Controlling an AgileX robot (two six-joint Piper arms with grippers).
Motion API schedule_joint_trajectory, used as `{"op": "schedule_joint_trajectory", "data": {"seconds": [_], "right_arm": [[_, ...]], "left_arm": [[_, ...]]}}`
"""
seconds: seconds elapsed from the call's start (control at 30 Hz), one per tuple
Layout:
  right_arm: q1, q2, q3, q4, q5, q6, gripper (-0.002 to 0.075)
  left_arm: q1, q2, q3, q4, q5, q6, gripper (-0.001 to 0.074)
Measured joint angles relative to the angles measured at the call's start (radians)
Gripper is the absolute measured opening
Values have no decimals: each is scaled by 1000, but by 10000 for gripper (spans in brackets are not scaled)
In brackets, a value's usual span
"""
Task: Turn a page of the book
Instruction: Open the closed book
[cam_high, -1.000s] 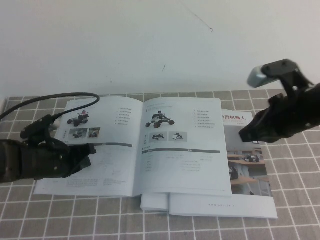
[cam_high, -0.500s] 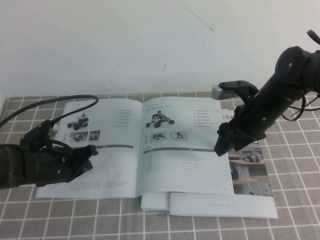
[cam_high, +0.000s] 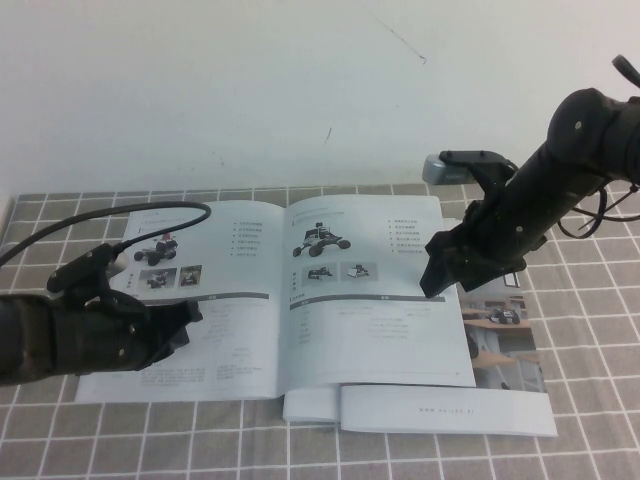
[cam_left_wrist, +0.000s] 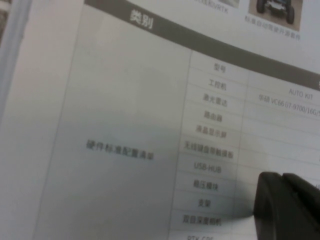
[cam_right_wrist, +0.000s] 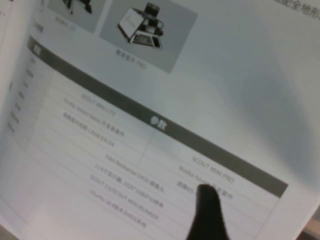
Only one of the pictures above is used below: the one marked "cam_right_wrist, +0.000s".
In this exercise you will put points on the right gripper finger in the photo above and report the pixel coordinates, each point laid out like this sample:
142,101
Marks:
208,215

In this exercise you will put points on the white product catalogue book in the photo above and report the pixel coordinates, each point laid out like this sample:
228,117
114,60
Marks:
175,87

